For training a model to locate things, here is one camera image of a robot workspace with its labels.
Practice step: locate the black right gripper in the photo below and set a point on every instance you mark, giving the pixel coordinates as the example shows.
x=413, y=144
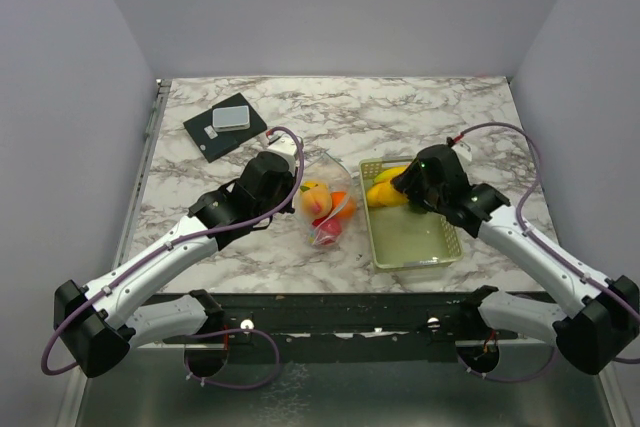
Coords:
x=409, y=182

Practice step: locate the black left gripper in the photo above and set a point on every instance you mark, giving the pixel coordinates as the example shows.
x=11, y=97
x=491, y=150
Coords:
x=291, y=180

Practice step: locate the yellow toy banana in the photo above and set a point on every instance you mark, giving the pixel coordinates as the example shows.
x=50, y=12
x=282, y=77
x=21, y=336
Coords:
x=388, y=174

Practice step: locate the orange yellow toy mango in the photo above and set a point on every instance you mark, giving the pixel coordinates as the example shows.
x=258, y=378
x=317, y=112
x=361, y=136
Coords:
x=384, y=195

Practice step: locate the clear zip top bag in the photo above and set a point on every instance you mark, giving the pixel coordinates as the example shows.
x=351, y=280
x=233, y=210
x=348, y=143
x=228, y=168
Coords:
x=328, y=170

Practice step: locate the red toy apple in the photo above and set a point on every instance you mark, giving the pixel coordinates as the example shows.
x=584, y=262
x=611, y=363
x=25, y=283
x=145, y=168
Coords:
x=326, y=231

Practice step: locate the orange toy orange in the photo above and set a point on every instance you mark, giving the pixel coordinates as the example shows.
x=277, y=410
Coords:
x=343, y=205

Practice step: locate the green toy fruit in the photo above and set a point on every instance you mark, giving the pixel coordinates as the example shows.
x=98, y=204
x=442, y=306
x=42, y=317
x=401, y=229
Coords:
x=417, y=208

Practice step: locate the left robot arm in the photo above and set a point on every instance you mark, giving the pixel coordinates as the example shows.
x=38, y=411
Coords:
x=101, y=321

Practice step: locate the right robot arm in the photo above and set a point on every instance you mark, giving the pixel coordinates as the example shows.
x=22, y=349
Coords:
x=591, y=318

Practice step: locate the black flat box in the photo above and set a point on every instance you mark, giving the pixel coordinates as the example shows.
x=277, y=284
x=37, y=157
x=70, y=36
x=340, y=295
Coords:
x=212, y=144

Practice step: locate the pale green plastic basket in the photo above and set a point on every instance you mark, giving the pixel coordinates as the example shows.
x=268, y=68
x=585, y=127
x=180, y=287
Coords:
x=406, y=238

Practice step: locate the small white device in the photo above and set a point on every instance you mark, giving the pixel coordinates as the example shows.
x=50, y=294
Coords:
x=233, y=118

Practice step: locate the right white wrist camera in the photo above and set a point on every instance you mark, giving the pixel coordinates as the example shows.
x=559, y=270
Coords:
x=462, y=150

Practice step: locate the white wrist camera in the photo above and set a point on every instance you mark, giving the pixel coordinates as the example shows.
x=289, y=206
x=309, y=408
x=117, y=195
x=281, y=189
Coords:
x=284, y=144
x=462, y=150

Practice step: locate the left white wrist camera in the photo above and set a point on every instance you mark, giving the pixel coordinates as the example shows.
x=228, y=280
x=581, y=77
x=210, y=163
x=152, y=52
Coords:
x=284, y=144

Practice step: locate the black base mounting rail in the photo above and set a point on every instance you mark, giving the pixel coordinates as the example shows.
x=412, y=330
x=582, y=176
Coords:
x=363, y=327

